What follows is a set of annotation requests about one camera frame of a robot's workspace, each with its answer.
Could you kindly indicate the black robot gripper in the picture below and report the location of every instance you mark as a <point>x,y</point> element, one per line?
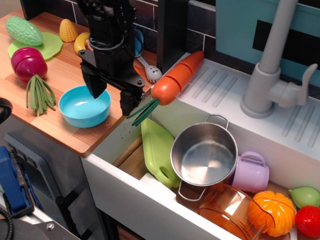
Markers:
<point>111,61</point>

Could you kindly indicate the light blue plastic bowl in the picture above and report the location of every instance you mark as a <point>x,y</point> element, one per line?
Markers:
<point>80,109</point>

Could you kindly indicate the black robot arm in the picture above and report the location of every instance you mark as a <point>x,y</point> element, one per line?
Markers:
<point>122,10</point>

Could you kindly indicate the small orange toy carrot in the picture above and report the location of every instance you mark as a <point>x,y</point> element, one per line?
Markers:
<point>137,70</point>

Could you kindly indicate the white slotted plastic spoon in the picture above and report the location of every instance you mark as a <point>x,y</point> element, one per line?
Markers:
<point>152,73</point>

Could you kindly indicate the large orange toy carrot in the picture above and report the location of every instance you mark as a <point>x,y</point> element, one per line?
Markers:
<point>171,85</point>

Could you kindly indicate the blue plastic cup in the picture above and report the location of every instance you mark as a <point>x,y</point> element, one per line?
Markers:
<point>139,42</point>

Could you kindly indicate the yellow toy banana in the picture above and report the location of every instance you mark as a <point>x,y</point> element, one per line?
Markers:
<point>81,42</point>

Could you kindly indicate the green plastic cutting board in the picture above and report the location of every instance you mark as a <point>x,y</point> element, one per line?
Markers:
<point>157,143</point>

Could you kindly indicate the green felt bean bundle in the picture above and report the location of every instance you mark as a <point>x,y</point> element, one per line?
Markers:
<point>39,96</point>

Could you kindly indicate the yellow toy corn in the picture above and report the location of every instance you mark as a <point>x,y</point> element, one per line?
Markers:
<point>67,31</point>

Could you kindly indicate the light green plastic plate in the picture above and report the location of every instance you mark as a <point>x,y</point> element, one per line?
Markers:
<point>50,47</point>

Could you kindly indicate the purple toy onion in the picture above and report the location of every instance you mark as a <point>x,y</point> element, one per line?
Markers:
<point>27,62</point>

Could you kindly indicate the stainless steel pot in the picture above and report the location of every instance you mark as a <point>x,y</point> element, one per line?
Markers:
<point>204,154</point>

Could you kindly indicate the green bitter melon toy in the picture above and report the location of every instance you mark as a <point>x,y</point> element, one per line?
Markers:
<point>24,31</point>

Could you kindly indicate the white toy sink unit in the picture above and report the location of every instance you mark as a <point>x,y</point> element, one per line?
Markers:
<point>288,139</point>

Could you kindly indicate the blue plastic case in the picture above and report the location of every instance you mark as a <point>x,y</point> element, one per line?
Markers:
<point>15,185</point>

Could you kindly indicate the grey toy faucet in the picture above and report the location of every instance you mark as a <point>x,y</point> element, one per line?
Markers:
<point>265,86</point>

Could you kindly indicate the lilac plastic mug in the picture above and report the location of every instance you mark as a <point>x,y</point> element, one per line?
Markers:
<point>251,173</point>

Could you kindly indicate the transparent orange plastic jug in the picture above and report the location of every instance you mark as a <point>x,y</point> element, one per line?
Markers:
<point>236,212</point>

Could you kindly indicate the orange toy pumpkin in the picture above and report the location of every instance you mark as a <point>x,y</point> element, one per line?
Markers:
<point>272,212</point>

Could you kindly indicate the green toy pear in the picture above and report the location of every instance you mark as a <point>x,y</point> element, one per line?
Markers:
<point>305,196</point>

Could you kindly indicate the red toy strawberry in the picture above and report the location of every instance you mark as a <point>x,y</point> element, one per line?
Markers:
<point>307,221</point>

